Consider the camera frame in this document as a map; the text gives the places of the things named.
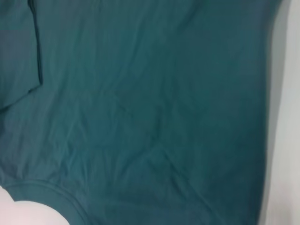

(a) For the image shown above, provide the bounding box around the blue t-shirt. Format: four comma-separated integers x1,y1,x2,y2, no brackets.
0,0,292,225

